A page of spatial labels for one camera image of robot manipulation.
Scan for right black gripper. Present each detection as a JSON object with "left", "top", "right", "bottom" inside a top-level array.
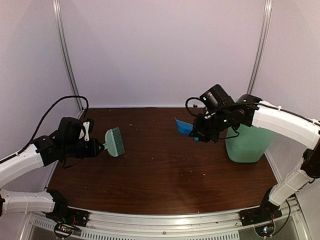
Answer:
[{"left": 190, "top": 109, "right": 232, "bottom": 143}]

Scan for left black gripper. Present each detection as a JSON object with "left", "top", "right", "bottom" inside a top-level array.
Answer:
[{"left": 63, "top": 137, "right": 104, "bottom": 158}]

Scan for blue plastic dustpan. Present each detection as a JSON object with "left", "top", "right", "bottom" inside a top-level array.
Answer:
[{"left": 175, "top": 118, "right": 193, "bottom": 137}]

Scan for mint green hand brush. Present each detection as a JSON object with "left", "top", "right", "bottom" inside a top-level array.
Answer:
[{"left": 103, "top": 127, "right": 125, "bottom": 157}]

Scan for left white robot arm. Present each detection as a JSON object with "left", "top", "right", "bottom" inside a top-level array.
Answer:
[{"left": 0, "top": 136, "right": 105, "bottom": 222}]

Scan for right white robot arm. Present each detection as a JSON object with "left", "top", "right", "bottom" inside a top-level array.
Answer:
[{"left": 186, "top": 91, "right": 320, "bottom": 221}]

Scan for mint green waste bin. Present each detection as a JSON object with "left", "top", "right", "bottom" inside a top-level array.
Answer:
[{"left": 225, "top": 124, "right": 276, "bottom": 164}]

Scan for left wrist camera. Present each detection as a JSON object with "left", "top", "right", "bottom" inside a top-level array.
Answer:
[{"left": 79, "top": 118, "right": 95, "bottom": 142}]

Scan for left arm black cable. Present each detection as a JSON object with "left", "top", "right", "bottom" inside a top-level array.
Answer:
[{"left": 0, "top": 95, "right": 90, "bottom": 161}]

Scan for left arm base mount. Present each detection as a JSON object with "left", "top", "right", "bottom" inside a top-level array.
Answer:
[{"left": 44, "top": 190, "right": 89, "bottom": 239}]

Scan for front aluminium rail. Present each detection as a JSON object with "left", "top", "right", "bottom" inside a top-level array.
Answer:
[{"left": 24, "top": 197, "right": 306, "bottom": 240}]

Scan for right aluminium frame post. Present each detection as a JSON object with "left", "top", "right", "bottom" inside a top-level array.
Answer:
[{"left": 246, "top": 0, "right": 273, "bottom": 94}]

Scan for aluminium frame post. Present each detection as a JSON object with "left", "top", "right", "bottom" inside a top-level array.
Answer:
[
  {"left": 246, "top": 0, "right": 273, "bottom": 94},
  {"left": 52, "top": 0, "right": 79, "bottom": 96}
]

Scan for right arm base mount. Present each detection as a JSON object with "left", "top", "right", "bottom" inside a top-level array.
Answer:
[{"left": 239, "top": 200, "right": 282, "bottom": 238}]

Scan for left aluminium frame post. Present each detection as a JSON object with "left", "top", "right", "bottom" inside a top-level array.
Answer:
[{"left": 52, "top": 0, "right": 79, "bottom": 96}]

